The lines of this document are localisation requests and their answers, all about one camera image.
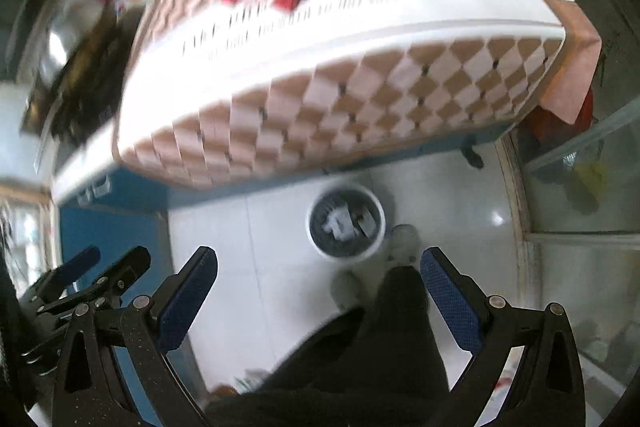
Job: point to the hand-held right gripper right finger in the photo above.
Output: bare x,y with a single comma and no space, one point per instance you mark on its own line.
452,302

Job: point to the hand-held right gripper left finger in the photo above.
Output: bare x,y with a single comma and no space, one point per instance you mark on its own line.
184,304

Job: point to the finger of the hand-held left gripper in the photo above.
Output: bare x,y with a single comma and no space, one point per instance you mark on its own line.
125,268
75,264

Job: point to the blue cabinet with white top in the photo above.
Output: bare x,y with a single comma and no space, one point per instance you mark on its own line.
100,227

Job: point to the person's white right shoe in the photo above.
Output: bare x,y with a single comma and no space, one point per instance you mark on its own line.
403,244

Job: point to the person's white shoe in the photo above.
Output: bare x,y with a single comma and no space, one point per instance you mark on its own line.
347,289
403,244

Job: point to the person's black trouser legs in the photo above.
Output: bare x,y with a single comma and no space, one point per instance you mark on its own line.
380,357

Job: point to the person's white left shoe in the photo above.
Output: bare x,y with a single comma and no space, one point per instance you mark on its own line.
347,289

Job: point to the white bin with dark bag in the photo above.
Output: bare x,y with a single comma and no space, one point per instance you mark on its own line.
346,227

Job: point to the glass sliding door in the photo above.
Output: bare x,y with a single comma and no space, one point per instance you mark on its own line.
580,217

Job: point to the dark cooking pot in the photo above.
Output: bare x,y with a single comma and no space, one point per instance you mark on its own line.
87,77

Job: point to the yellow bag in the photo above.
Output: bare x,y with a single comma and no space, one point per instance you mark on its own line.
592,174

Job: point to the red bag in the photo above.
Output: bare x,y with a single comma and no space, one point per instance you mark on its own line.
557,124

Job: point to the checkered pink tablecloth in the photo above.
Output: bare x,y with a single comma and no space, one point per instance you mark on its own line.
360,72

